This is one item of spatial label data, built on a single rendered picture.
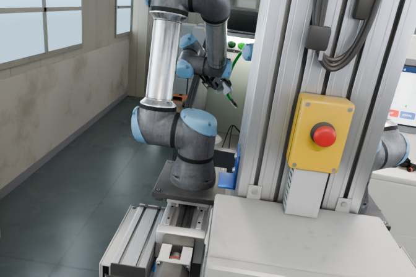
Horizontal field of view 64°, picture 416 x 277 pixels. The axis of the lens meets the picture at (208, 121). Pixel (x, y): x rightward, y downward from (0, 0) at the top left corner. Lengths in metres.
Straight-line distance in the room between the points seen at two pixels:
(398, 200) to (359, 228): 1.02
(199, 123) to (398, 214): 1.09
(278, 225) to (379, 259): 0.17
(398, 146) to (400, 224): 0.65
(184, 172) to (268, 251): 0.53
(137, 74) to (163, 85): 4.48
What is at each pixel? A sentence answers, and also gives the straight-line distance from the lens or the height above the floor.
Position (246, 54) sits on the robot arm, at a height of 1.41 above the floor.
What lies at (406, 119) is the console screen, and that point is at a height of 1.17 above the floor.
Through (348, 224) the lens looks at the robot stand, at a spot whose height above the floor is 1.23.
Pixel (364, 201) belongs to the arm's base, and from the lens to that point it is 1.18.
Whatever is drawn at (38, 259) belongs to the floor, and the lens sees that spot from 2.45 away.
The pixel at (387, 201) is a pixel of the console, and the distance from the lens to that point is 1.72.
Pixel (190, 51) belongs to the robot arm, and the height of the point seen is 1.40.
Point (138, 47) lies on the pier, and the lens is 5.42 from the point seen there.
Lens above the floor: 1.60
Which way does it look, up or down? 20 degrees down
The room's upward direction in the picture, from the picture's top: 7 degrees clockwise
